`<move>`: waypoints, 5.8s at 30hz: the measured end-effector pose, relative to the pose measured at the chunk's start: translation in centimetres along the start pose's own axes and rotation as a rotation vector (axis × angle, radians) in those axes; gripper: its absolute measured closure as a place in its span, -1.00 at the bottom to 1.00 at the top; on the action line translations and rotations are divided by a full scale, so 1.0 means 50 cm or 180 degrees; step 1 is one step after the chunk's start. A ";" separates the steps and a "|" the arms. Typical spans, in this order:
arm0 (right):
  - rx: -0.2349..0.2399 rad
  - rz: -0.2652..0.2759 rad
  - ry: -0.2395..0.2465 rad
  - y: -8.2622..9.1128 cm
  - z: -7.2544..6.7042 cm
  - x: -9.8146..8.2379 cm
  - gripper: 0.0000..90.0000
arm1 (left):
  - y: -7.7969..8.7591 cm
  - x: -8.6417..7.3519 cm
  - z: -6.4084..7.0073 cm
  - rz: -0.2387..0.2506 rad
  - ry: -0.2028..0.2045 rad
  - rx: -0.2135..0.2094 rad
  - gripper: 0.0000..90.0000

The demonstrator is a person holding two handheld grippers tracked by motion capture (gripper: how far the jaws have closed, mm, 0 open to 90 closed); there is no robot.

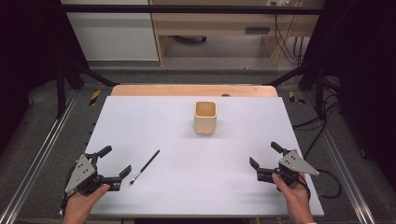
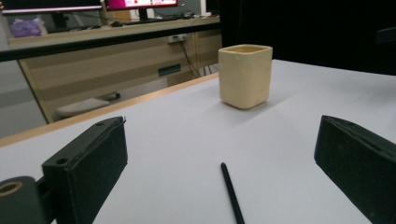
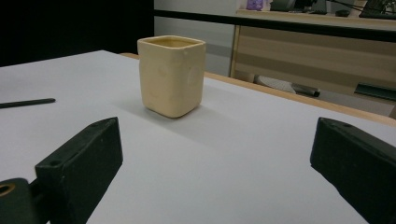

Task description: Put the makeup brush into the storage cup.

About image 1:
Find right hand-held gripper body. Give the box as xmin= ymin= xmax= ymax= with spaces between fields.
xmin=257 ymin=149 xmax=320 ymax=188

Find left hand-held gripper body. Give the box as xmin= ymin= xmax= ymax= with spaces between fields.
xmin=64 ymin=152 xmax=122 ymax=196

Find beige square cup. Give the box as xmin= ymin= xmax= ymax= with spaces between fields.
xmin=193 ymin=101 xmax=218 ymax=135

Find person's left hand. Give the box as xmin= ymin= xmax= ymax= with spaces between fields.
xmin=62 ymin=183 xmax=112 ymax=219

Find person's right hand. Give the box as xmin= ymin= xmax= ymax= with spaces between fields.
xmin=271 ymin=172 xmax=313 ymax=217

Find yellow black tape piece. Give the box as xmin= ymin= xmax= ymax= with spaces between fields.
xmin=287 ymin=91 xmax=306 ymax=105
xmin=88 ymin=90 xmax=103 ymax=107

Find white table board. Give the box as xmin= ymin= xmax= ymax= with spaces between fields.
xmin=84 ymin=95 xmax=325 ymax=217

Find black curtain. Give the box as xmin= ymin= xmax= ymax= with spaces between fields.
xmin=302 ymin=0 xmax=396 ymax=183
xmin=0 ymin=0 xmax=92 ymax=154

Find white cabinet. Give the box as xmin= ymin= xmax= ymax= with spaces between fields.
xmin=60 ymin=0 xmax=160 ymax=63

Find light wooden desk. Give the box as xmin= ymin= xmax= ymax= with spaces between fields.
xmin=148 ymin=0 xmax=325 ymax=67

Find white power strip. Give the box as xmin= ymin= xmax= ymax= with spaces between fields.
xmin=266 ymin=0 xmax=294 ymax=7

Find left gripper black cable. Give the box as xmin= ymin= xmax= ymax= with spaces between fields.
xmin=59 ymin=174 xmax=78 ymax=217

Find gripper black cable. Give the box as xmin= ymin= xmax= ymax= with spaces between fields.
xmin=303 ymin=167 xmax=343 ymax=201
xmin=59 ymin=174 xmax=78 ymax=217

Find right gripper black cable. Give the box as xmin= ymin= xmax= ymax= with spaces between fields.
xmin=303 ymin=167 xmax=343 ymax=201

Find aluminium floor rail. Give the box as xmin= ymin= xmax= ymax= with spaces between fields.
xmin=0 ymin=89 xmax=79 ymax=224
xmin=302 ymin=91 xmax=378 ymax=224

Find black floor cables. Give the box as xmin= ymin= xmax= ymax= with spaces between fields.
xmin=291 ymin=76 xmax=344 ymax=160

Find black frame post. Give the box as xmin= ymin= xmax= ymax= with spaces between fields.
xmin=263 ymin=61 xmax=327 ymax=121
xmin=55 ymin=60 xmax=121 ymax=119

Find black hanging cables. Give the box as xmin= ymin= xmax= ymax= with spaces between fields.
xmin=273 ymin=13 xmax=310 ymax=66

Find black horizontal frame bar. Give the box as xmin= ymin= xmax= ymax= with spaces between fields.
xmin=60 ymin=4 xmax=325 ymax=16

